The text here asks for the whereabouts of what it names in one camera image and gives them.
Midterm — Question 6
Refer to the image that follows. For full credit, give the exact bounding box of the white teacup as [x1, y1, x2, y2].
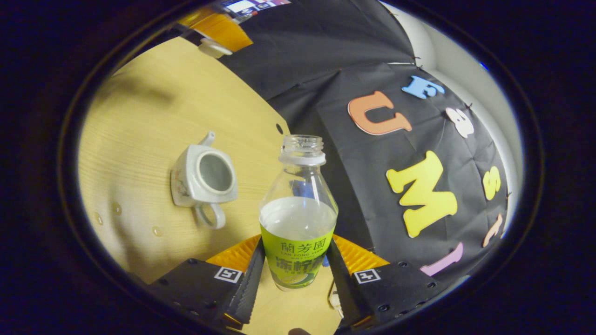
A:
[170, 131, 239, 230]

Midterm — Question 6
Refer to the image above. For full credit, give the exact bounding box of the clear water bottle green label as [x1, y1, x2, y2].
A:
[259, 134, 339, 291]

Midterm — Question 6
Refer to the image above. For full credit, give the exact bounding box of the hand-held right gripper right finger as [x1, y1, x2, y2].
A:
[326, 234, 440, 333]

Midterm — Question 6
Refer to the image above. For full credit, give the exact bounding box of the computer monitor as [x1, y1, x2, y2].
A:
[220, 0, 291, 14]

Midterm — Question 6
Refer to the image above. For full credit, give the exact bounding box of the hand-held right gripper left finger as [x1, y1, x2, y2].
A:
[148, 234, 266, 332]

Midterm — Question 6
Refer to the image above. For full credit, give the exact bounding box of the black backdrop cloth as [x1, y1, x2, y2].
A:
[219, 0, 510, 284]

